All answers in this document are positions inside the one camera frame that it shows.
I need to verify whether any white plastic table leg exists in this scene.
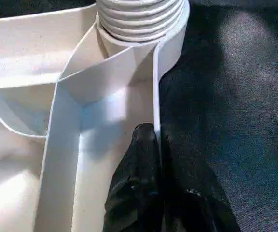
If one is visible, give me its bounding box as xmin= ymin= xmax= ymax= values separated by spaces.
xmin=95 ymin=0 xmax=186 ymax=43

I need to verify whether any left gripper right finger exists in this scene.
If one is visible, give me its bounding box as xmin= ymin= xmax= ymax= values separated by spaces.
xmin=160 ymin=133 xmax=242 ymax=232

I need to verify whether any black work mat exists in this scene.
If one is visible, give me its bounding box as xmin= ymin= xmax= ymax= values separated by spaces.
xmin=0 ymin=0 xmax=278 ymax=232

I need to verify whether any white plastic table top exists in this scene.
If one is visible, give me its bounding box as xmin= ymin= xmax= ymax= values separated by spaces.
xmin=0 ymin=0 xmax=191 ymax=232

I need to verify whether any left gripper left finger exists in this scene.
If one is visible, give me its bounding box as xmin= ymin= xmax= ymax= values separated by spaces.
xmin=103 ymin=123 xmax=165 ymax=232

